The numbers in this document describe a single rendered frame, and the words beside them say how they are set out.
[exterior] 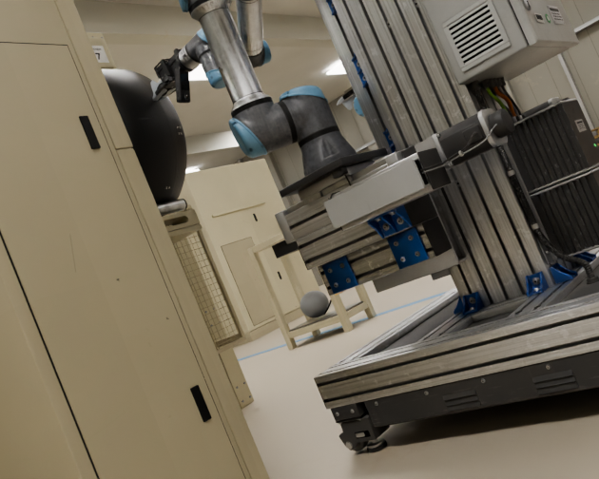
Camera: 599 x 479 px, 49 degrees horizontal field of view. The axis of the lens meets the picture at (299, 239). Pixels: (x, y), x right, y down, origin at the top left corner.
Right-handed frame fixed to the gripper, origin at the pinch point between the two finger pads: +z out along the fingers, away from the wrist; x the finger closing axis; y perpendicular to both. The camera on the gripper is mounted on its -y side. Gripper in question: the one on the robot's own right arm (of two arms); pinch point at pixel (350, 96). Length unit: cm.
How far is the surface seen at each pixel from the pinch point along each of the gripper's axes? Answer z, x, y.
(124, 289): -85, -128, 29
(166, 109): 0, -70, -25
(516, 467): -112, -86, 96
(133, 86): -2, -77, -36
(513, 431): -98, -74, 97
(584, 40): 534, 829, -2
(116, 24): 380, 68, -227
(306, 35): 514, 341, -185
